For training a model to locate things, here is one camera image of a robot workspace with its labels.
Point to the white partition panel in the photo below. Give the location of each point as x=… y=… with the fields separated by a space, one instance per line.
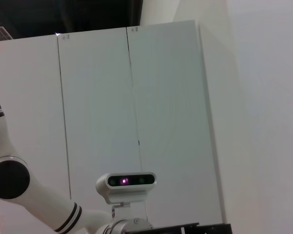
x=100 y=97
x=173 y=109
x=27 y=97

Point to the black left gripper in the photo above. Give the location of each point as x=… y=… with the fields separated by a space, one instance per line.
x=205 y=229

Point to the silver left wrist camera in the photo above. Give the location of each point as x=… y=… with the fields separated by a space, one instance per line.
x=127 y=181

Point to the grey ceiling vent grille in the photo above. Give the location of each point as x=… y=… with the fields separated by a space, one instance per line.
x=3 y=33

